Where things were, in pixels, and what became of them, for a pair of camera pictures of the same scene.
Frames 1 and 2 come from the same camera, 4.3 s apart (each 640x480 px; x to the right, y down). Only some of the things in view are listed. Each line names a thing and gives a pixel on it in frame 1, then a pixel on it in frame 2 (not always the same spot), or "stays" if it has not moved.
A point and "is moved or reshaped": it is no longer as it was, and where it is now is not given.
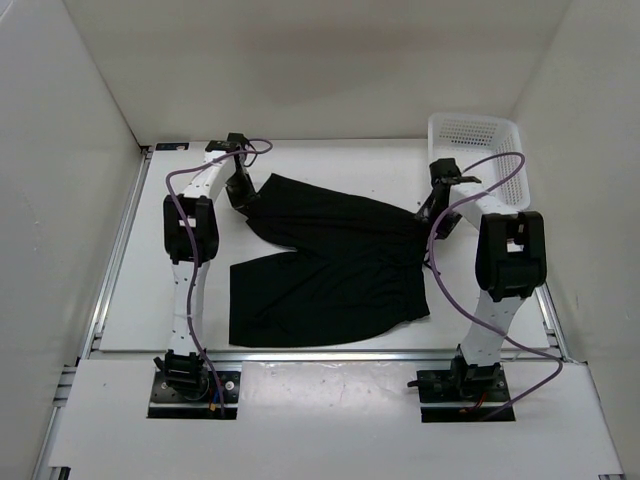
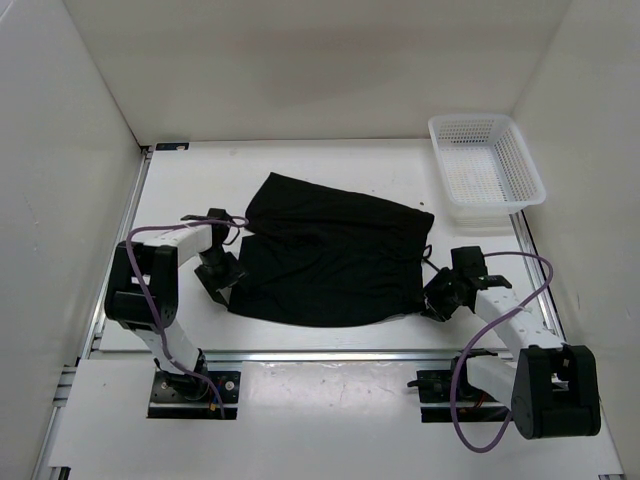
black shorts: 356,266 is moved or reshaped
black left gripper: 240,203 -> 213,285
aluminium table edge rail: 105,355 stays
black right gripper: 444,228 -> 438,310
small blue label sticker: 171,146 stays
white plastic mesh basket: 491,150 stays
